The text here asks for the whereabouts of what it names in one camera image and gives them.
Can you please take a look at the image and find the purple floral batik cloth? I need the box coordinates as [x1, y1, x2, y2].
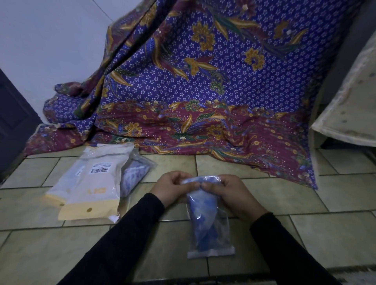
[24, 0, 365, 190]

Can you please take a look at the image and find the cream mattress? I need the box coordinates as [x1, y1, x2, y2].
[311, 35, 376, 147]

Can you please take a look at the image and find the clear bag with patterned cloth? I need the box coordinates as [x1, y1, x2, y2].
[119, 151, 157, 200]

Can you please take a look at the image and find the small white yellow packet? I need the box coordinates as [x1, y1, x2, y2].
[45, 147, 90, 207]

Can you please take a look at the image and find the dark door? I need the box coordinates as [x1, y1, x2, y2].
[0, 68, 43, 177]

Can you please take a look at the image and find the person's left forearm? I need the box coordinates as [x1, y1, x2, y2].
[57, 193, 165, 285]

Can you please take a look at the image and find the person's right hand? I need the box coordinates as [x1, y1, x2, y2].
[199, 174, 269, 222]

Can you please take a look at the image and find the clear bag with blue item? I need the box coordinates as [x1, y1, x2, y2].
[181, 176, 236, 259]

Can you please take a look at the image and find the person's left hand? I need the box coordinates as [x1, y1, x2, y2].
[149, 171, 195, 209]

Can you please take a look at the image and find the person's right forearm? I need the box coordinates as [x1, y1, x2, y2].
[250, 213, 343, 285]

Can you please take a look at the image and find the large white yellow packet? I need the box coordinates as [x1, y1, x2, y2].
[58, 143, 135, 223]

